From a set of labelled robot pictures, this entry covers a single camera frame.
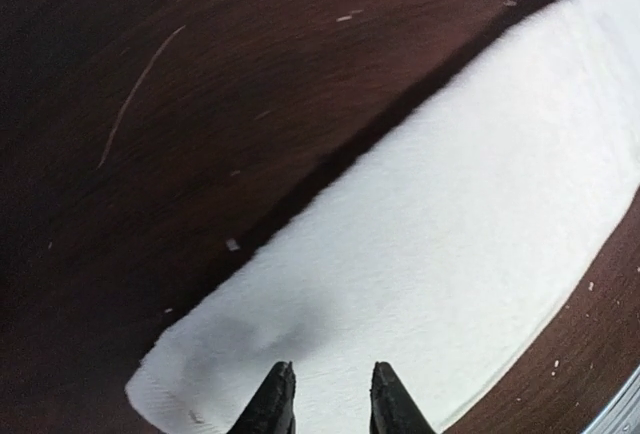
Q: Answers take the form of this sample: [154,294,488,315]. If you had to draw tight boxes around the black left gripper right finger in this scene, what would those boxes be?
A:
[369,362,435,434]

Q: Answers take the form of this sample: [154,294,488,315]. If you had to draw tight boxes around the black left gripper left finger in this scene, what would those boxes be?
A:
[230,361,296,434]

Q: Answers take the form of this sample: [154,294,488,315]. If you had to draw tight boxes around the white towel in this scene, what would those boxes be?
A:
[126,0,639,433]

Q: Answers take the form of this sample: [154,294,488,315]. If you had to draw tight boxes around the aluminium front rail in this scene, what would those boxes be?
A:
[583,367,640,434]

